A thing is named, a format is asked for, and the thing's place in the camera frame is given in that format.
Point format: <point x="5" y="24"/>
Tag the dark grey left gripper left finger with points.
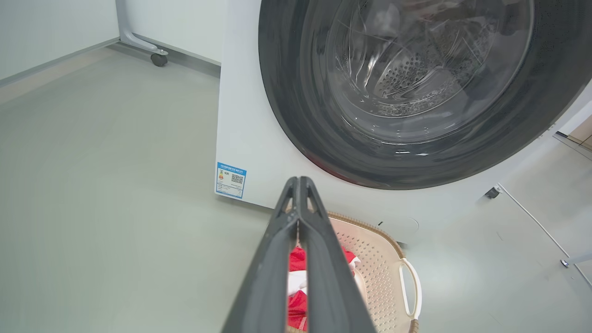
<point x="268" y="277"/>

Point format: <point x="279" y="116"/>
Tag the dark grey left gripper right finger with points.
<point x="333" y="286"/>

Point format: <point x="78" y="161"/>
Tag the beige perforated laundry basket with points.
<point x="379" y="277"/>

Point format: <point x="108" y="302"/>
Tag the red and white garment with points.
<point x="297" y="307"/>

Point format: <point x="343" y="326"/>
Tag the round white filter cover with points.
<point x="402" y="225"/>

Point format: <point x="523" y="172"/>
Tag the blue energy label sticker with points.
<point x="230" y="180"/>

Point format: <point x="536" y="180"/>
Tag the white front-load washing machine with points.
<point x="249" y="115"/>

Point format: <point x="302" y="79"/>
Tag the round dark glass washer door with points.
<point x="296" y="92"/>

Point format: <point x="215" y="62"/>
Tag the grey partition foot with caster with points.
<point x="138" y="44"/>

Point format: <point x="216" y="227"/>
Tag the white frame bar with caster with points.
<point x="532" y="217"/>

